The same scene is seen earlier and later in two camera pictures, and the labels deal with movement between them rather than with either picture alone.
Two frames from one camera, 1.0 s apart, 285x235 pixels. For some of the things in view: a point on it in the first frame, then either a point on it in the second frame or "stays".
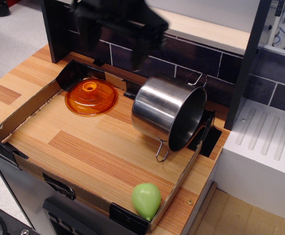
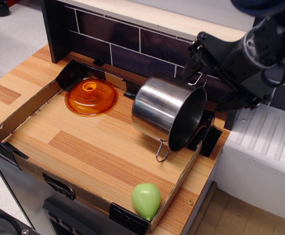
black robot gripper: x=138 y=14 to x=253 y=66
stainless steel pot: x=169 y=109 stays
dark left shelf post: x=57 y=28 stays
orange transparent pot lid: x=91 y=97 stays
